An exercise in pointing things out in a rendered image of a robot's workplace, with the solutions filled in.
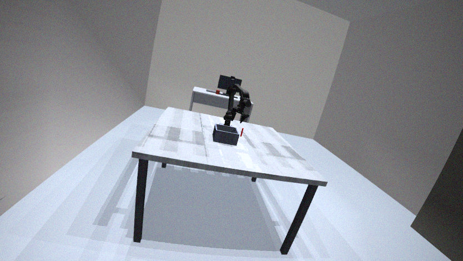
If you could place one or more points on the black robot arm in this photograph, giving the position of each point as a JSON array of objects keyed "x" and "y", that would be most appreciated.
[{"x": 244, "y": 100}]

